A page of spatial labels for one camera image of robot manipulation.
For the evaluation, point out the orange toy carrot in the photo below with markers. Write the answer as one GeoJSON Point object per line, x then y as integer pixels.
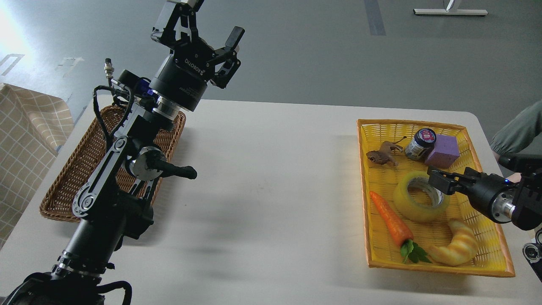
{"type": "Point", "coordinates": [399, 232]}

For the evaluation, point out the yellow plastic basket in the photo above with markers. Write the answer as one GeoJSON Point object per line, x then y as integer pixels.
{"type": "Point", "coordinates": [492, 257]}

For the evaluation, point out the beige checkered cloth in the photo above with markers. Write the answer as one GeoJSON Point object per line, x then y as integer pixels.
{"type": "Point", "coordinates": [33, 126]}

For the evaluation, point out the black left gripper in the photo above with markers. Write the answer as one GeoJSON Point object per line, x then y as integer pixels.
{"type": "Point", "coordinates": [192, 63]}

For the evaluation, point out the brown wicker basket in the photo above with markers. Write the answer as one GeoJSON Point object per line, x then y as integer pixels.
{"type": "Point", "coordinates": [57, 203]}

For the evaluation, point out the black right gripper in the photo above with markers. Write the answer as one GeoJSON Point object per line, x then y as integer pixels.
{"type": "Point", "coordinates": [491, 195]}

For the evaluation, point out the brown toy animal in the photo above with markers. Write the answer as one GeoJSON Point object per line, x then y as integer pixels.
{"type": "Point", "coordinates": [384, 154]}

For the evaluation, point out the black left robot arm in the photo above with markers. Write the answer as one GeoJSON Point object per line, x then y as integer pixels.
{"type": "Point", "coordinates": [115, 202]}

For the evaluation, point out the white metal stand base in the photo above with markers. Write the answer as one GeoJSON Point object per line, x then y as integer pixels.
{"type": "Point", "coordinates": [451, 8]}

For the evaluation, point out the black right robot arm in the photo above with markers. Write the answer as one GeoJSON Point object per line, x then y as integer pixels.
{"type": "Point", "coordinates": [528, 201]}

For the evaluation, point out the purple foam block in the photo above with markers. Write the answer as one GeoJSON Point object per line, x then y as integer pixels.
{"type": "Point", "coordinates": [444, 152]}

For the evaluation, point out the yellow tape roll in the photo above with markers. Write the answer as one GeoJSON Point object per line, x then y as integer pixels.
{"type": "Point", "coordinates": [414, 210]}

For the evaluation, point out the small dark jar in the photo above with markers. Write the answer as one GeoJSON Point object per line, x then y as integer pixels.
{"type": "Point", "coordinates": [423, 141]}

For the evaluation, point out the toy croissant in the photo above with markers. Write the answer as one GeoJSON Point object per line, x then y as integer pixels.
{"type": "Point", "coordinates": [462, 248]}

